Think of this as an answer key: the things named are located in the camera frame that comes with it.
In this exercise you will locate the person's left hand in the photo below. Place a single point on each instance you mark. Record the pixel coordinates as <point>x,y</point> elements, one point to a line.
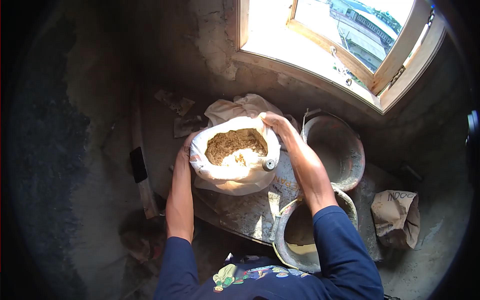
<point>184,151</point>

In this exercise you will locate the person's right hand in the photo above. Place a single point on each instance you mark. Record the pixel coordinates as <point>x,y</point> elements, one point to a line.
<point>274,120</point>

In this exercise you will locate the person's right fingers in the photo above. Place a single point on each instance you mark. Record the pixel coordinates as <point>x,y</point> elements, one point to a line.
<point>267,117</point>

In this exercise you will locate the person's left fingers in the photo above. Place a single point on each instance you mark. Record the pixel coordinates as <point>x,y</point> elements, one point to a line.
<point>193,135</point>

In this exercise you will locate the white sack of sand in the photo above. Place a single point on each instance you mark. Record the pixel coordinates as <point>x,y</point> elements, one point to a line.
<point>234,155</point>

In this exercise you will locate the crumpled white sack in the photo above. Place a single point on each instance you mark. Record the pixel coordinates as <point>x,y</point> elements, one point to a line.
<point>240,107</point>

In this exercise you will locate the torn paper scrap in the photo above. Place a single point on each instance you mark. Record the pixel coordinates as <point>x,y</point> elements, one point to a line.
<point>175,101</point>

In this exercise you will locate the small grey cylinder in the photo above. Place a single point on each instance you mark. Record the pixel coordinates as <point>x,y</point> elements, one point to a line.
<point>268,165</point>

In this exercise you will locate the long wooden plank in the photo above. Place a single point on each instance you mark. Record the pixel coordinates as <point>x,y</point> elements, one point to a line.
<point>143,157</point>

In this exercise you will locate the black flat rectangular object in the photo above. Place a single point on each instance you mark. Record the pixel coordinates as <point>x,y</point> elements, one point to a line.
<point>138,165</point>

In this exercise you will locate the grey cement-stained bucket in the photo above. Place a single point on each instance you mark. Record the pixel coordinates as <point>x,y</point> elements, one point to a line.
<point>335,150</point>

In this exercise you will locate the grey mixing board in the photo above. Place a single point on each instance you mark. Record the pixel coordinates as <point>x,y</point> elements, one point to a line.
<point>247,210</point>

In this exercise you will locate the person's body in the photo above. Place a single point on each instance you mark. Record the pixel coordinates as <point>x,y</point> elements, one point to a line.
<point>262,262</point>

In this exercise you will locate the brown paper cement bag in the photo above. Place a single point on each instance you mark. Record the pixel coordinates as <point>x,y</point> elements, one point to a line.
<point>396,218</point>

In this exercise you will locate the wooden window frame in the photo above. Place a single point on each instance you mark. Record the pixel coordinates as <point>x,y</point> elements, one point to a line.
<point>343,50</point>

